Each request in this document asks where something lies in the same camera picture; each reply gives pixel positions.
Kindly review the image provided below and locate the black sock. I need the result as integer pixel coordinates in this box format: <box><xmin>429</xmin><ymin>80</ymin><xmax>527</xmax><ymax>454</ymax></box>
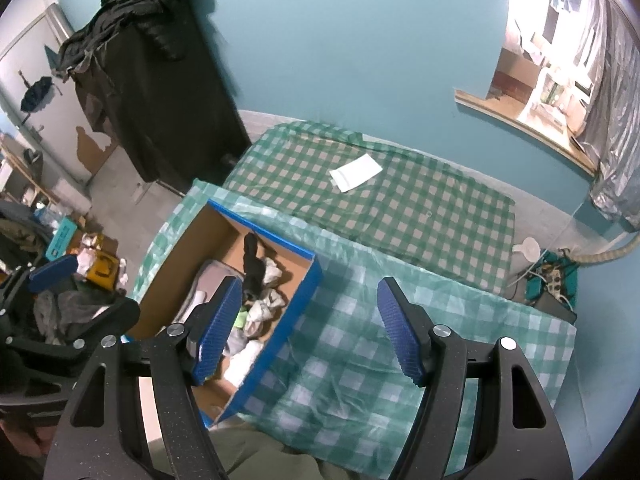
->
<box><xmin>242</xmin><ymin>233</ymin><xmax>266</xmax><ymax>300</ymax></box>

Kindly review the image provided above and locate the dark green checkered cloth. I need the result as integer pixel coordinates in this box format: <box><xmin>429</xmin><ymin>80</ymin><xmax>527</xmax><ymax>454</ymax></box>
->
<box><xmin>224</xmin><ymin>122</ymin><xmax>515</xmax><ymax>294</ymax></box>

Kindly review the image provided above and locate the light green checkered plastic tablecloth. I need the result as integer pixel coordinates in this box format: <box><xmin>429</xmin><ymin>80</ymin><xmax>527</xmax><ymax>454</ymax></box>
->
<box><xmin>132</xmin><ymin>184</ymin><xmax>576</xmax><ymax>478</ymax></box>

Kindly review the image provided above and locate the light knotted cloth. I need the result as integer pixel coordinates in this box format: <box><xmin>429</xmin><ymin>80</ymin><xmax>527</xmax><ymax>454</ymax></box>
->
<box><xmin>233</xmin><ymin>310</ymin><xmax>248</xmax><ymax>330</ymax></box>

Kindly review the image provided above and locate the grey towel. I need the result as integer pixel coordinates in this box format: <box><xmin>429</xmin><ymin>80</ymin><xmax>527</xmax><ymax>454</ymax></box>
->
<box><xmin>172</xmin><ymin>259</ymin><xmax>243</xmax><ymax>323</ymax></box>

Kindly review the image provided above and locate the wooden window sill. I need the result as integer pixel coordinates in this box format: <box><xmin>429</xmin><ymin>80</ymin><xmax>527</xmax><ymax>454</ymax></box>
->
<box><xmin>454</xmin><ymin>89</ymin><xmax>597</xmax><ymax>177</ymax></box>

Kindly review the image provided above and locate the teal booklet on floor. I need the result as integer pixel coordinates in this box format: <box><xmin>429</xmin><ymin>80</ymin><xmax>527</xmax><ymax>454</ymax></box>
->
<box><xmin>46</xmin><ymin>217</ymin><xmax>77</xmax><ymax>261</ymax></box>

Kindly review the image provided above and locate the white plastic bag bundle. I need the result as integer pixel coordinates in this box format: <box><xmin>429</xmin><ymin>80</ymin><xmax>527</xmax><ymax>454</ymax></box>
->
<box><xmin>243</xmin><ymin>289</ymin><xmax>286</xmax><ymax>339</ymax></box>

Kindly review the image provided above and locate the power strip with cables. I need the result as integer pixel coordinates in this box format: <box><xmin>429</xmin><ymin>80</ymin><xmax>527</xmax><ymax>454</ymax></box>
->
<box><xmin>524</xmin><ymin>252</ymin><xmax>579</xmax><ymax>311</ymax></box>

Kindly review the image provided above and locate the white foam tube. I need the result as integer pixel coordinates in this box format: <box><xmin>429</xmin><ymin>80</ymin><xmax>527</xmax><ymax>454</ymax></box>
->
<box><xmin>222</xmin><ymin>339</ymin><xmax>264</xmax><ymax>388</ymax></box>

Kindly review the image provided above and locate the blue-edged cardboard box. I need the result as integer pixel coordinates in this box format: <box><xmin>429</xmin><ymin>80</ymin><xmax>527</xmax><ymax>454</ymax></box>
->
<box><xmin>127</xmin><ymin>200</ymin><xmax>322</xmax><ymax>428</ymax></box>

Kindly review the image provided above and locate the black draped garment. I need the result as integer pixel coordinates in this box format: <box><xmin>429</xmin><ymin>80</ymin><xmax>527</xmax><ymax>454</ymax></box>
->
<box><xmin>58</xmin><ymin>0</ymin><xmax>250</xmax><ymax>193</ymax></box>

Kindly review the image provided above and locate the silver foil curtain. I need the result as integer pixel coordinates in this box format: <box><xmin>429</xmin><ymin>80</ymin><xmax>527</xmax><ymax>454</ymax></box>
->
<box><xmin>580</xmin><ymin>0</ymin><xmax>639</xmax><ymax>231</ymax></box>

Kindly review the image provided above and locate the white paper envelope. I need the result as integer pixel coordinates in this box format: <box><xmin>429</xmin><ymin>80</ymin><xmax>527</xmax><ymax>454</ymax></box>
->
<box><xmin>329</xmin><ymin>154</ymin><xmax>383</xmax><ymax>193</ymax></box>

